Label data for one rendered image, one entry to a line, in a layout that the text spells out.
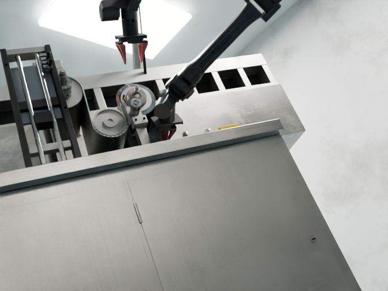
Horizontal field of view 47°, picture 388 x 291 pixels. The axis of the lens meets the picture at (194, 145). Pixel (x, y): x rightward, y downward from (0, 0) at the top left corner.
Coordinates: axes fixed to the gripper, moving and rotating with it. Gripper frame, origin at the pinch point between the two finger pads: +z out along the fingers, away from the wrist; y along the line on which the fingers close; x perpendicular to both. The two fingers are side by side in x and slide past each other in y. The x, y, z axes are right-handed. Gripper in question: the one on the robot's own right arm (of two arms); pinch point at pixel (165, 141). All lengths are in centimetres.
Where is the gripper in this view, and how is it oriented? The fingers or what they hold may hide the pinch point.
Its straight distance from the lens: 164.1
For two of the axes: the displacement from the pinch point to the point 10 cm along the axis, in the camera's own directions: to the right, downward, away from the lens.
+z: -0.6, 8.5, 5.3
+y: 9.1, -1.7, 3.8
